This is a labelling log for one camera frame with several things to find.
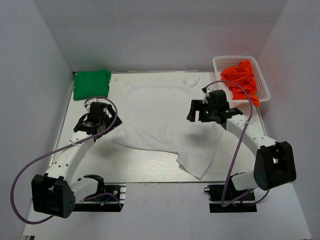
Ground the white t shirt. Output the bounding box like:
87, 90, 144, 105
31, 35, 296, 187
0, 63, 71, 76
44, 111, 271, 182
112, 76, 222, 180

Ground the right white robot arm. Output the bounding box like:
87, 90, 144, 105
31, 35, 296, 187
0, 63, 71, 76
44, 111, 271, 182
186, 100, 297, 191

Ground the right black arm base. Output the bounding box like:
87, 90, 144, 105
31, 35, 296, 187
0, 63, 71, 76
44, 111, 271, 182
203, 184, 257, 214

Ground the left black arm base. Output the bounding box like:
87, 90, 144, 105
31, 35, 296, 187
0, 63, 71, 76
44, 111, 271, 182
73, 183, 127, 213

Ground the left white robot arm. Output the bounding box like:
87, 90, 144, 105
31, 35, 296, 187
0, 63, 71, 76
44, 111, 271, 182
31, 102, 122, 218

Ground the folded green t shirt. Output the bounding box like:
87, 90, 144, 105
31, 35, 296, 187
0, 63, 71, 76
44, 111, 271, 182
73, 69, 112, 101

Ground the crumpled orange t shirt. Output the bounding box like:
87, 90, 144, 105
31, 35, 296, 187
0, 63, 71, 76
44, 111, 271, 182
220, 60, 261, 107

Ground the white plastic basket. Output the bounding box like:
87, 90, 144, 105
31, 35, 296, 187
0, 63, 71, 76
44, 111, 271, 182
212, 55, 271, 107

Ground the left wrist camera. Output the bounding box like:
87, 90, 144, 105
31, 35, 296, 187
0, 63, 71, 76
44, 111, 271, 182
87, 101, 107, 122

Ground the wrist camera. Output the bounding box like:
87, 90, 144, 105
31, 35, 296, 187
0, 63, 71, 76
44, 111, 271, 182
87, 101, 107, 122
203, 90, 230, 110

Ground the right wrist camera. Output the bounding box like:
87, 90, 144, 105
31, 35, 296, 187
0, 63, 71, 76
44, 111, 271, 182
203, 90, 230, 110

